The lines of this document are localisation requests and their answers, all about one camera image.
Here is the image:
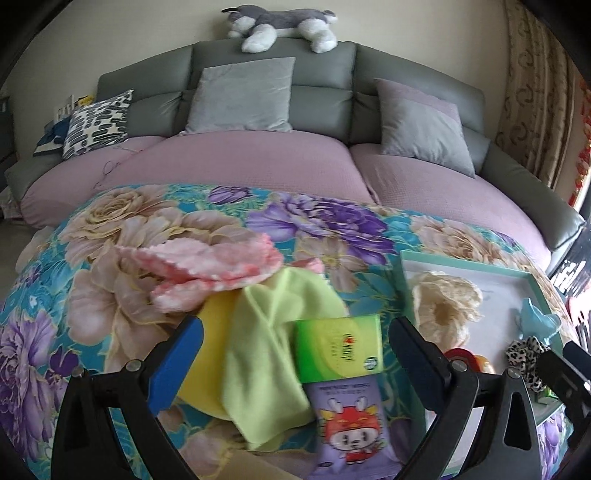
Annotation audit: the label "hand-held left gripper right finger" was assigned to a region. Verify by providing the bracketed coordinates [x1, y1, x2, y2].
[390, 316, 543, 480]

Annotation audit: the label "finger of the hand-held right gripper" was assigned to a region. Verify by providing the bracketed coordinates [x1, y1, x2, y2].
[536, 353, 591, 416]
[564, 342, 591, 374]

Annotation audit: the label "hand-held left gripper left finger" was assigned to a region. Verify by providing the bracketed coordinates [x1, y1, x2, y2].
[51, 315, 205, 480]

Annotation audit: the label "yellow sponge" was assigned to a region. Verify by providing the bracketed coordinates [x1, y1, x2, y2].
[178, 291, 259, 421]

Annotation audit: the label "black and white spotted scrunchie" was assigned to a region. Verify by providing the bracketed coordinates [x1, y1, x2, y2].
[505, 336, 548, 393]

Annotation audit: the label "red tape roll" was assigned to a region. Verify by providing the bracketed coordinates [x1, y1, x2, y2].
[443, 348, 497, 376]

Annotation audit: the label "white lace cloth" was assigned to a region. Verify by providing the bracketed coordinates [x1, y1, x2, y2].
[411, 271, 483, 352]

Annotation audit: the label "light blue sock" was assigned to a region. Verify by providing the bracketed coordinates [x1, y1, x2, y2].
[517, 298, 561, 347]

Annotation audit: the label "green tissue pack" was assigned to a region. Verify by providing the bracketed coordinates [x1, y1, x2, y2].
[294, 315, 383, 385]

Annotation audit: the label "yellow-green cloth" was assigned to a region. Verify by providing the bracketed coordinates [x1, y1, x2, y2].
[222, 267, 356, 450]

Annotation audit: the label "purple wet wipes pack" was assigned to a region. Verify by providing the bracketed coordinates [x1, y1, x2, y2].
[302, 378, 400, 469]

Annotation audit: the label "pink checkered cloth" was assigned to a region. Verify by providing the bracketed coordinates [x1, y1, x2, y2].
[113, 233, 324, 310]

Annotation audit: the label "teal box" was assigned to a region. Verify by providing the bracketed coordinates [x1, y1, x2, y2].
[399, 250, 578, 430]

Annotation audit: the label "floral blanket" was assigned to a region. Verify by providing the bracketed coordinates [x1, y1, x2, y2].
[0, 184, 583, 480]

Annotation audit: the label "beige round pad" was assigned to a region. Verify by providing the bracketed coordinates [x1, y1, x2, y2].
[222, 450, 296, 480]

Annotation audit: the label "pink sofa cover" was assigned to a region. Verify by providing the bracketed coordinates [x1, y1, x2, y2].
[21, 129, 552, 271]

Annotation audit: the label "grey and lilac pillow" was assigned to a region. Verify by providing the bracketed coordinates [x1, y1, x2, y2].
[374, 78, 476, 178]

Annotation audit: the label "grey patterned cloth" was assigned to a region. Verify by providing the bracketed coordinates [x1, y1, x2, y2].
[0, 189, 24, 220]

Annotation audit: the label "black and white patterned pillow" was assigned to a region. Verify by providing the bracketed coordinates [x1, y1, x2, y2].
[62, 89, 134, 160]

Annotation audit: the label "grey sofa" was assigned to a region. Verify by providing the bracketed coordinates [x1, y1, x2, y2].
[4, 41, 585, 278]

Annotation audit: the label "beige patterned curtain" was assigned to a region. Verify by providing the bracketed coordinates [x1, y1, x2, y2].
[494, 0, 591, 190]

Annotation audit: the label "white and yellow booklets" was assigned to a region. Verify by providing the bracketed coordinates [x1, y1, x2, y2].
[55, 95, 95, 123]

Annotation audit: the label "grey and white plush toy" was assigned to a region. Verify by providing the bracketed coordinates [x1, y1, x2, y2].
[221, 4, 340, 54]

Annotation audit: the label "red wall decoration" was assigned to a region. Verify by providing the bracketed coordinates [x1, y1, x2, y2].
[570, 138, 591, 208]

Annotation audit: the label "thin dark cord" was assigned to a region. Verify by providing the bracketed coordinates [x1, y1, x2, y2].
[104, 145, 134, 178]

